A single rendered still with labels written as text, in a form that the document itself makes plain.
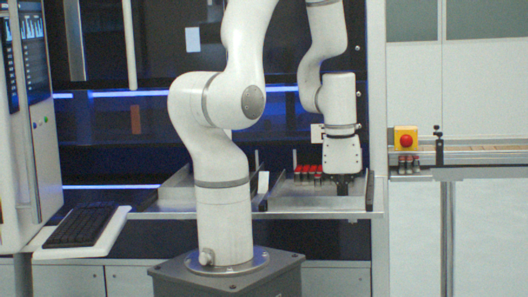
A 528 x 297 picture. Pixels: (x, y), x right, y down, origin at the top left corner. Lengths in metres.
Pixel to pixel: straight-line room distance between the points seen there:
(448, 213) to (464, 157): 0.21
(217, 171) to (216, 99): 0.16
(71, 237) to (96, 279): 0.58
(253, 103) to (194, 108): 0.13
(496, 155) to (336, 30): 0.83
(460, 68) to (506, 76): 0.41
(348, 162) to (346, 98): 0.17
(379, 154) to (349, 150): 0.40
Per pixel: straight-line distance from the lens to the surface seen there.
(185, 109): 1.55
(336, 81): 1.85
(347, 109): 1.87
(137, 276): 2.54
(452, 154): 2.41
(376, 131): 2.27
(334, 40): 1.82
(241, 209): 1.56
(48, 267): 2.66
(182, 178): 2.37
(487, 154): 2.42
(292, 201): 1.95
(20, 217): 2.06
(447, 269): 2.55
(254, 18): 1.57
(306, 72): 1.89
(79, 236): 2.05
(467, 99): 6.94
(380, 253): 2.37
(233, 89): 1.46
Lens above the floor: 1.41
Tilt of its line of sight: 11 degrees down
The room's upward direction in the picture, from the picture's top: 3 degrees counter-clockwise
